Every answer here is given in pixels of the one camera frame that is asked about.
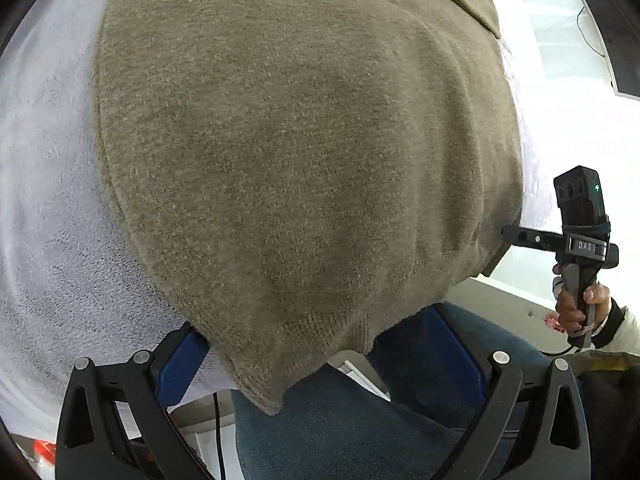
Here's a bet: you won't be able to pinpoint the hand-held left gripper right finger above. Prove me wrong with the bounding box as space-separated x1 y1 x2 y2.
431 304 593 480

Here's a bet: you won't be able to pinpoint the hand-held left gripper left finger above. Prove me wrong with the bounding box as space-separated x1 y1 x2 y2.
56 321 212 480

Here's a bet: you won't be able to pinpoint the lavender fleece blanket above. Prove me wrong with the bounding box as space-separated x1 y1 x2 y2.
0 0 562 443

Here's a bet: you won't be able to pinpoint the person's blue jeans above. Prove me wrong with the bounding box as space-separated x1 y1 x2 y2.
231 304 587 480

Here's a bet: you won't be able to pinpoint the person's dark top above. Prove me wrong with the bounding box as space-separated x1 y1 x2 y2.
574 352 640 480

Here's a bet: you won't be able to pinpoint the person's right hand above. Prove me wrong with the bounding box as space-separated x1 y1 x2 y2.
552 262 614 337

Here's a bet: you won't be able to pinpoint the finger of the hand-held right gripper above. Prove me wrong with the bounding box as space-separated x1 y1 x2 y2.
501 225 567 254

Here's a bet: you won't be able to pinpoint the dark wall screen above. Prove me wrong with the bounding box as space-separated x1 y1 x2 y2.
562 0 640 99

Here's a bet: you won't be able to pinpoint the olive brown knit sweater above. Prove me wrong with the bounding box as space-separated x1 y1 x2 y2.
92 0 526 417

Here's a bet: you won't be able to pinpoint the thin black wall cable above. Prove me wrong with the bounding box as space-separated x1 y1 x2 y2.
576 6 610 59

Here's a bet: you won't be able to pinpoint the black floor cable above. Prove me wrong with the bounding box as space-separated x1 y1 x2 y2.
212 392 224 480

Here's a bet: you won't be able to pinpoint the person's right forearm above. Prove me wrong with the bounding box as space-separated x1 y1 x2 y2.
592 299 640 357

